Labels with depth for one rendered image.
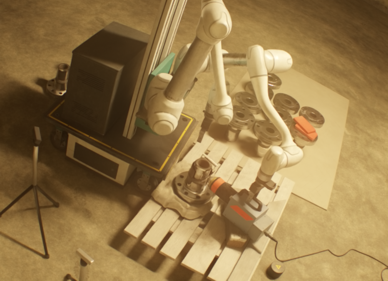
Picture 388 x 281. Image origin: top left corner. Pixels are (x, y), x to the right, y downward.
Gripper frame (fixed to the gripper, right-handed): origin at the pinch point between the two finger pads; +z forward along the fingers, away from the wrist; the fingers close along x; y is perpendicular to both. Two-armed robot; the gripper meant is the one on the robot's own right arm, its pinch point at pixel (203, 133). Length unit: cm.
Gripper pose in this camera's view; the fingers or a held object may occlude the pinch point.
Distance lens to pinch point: 278.1
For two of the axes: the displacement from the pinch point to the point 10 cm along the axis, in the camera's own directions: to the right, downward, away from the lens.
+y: -9.1, -4.1, 0.8
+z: -2.9, 7.5, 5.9
